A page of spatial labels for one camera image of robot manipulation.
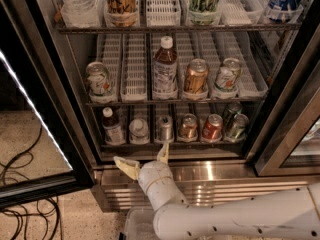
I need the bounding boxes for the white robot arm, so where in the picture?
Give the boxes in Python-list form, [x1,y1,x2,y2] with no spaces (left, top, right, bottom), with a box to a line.
[114,144,320,240]

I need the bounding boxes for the red can bottom shelf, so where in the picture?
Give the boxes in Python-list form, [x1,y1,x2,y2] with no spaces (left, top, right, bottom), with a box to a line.
[201,114,223,143]

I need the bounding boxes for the white orange can middle right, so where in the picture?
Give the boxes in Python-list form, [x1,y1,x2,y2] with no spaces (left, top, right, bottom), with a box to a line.
[213,57,242,99]

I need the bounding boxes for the silver can bottom shelf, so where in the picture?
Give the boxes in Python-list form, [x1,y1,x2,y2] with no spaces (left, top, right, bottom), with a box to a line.
[155,115,174,143]

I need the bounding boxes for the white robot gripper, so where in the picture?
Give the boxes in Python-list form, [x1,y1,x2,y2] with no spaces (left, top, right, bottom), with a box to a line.
[113,143,188,211]

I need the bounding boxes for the black cables on floor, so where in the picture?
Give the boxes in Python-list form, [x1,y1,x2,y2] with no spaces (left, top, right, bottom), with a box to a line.
[0,123,64,240]

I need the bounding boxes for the empty white tray middle shelf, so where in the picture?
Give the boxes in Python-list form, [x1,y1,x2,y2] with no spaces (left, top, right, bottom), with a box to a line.
[120,34,147,102]

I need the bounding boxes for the green tall can top shelf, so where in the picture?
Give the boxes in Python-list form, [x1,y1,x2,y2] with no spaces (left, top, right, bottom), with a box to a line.
[189,0,219,25]

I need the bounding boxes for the blue white can top shelf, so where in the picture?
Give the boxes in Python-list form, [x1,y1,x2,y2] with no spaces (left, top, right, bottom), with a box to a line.
[265,0,301,23]

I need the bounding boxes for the brown tea bottle bottom shelf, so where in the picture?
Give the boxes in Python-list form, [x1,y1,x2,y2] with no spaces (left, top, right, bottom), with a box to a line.
[102,107,125,145]

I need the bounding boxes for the brown tea bottle middle shelf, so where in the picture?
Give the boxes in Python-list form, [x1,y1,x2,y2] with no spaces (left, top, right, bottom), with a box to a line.
[153,36,177,100]

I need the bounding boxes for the open fridge glass door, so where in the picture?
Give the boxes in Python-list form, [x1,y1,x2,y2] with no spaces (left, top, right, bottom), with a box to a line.
[0,0,94,209]

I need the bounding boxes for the brown tea bottle shelf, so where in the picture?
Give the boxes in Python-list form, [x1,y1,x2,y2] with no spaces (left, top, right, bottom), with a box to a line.
[102,107,125,145]
[153,36,177,100]

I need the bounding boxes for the gold can middle shelf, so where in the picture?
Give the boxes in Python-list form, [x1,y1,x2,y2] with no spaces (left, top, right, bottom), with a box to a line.
[183,58,209,100]

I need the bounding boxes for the gold can bottom shelf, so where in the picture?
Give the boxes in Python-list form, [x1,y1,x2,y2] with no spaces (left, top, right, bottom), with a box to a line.
[178,113,198,142]

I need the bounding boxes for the gold tall can top shelf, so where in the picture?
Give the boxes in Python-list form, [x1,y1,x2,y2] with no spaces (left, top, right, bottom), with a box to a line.
[105,0,137,27]

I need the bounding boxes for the white green can middle left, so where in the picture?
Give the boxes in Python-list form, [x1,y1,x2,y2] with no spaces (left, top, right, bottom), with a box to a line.
[86,61,114,103]

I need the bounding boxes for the clear water bottle white cap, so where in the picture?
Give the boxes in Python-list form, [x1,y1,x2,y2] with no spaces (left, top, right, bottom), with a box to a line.
[129,118,150,145]

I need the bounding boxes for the clear water bottle top shelf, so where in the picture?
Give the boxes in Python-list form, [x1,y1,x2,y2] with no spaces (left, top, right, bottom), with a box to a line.
[61,0,100,28]

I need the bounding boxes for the green can front bottom shelf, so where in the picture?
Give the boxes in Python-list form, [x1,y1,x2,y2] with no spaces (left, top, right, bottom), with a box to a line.
[224,114,249,142]

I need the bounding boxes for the green can rear bottom shelf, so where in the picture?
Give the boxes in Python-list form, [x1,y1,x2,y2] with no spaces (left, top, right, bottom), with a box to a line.
[222,102,243,125]

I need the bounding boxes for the stainless steel fridge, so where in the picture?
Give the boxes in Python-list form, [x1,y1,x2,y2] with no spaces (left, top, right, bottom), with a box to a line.
[6,0,320,213]

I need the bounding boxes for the clear plastic bin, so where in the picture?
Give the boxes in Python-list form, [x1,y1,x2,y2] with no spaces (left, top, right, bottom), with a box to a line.
[122,207,160,240]

